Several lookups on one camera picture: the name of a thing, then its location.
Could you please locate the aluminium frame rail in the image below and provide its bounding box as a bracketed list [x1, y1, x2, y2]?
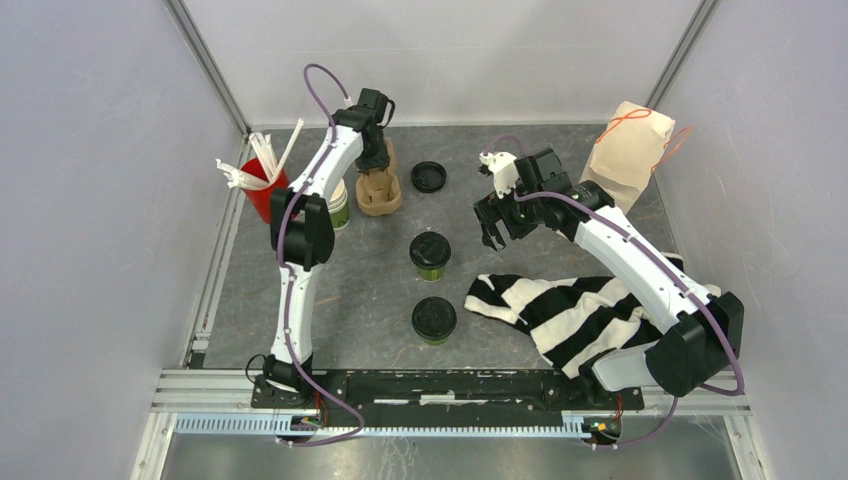
[132, 369, 769, 479]

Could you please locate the stack of black lids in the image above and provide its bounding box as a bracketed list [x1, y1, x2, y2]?
[411, 161, 447, 193]

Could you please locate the white wrapped straws bundle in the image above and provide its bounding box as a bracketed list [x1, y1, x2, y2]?
[216, 118, 305, 191]

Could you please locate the green paper coffee cup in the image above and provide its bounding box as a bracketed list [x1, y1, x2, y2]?
[418, 332, 451, 346]

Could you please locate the black white striped cloth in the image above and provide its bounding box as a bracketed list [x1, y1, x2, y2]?
[464, 274, 661, 379]

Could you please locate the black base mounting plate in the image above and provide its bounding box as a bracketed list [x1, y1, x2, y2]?
[251, 369, 645, 429]

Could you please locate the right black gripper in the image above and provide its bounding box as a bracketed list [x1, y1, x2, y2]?
[473, 177, 544, 252]

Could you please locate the stack of paper cups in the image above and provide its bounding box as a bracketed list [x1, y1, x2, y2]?
[328, 180, 350, 230]

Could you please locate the brown cardboard cup carrier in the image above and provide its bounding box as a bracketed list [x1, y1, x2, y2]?
[356, 137, 402, 217]

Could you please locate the red plastic cup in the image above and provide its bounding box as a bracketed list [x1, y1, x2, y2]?
[240, 158, 289, 224]

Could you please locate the black coffee lid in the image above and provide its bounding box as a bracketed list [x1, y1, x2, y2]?
[411, 296, 457, 334]
[409, 231, 452, 270]

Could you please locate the brown paper bag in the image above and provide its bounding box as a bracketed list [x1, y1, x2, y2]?
[579, 101, 693, 213]

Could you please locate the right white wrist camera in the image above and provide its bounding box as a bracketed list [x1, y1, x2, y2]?
[479, 152, 519, 198]

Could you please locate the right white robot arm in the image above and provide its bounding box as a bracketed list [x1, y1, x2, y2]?
[466, 149, 745, 408]

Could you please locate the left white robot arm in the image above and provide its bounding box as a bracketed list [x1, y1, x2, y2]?
[258, 106, 389, 408]

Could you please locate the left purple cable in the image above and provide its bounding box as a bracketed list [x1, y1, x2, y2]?
[274, 63, 367, 448]

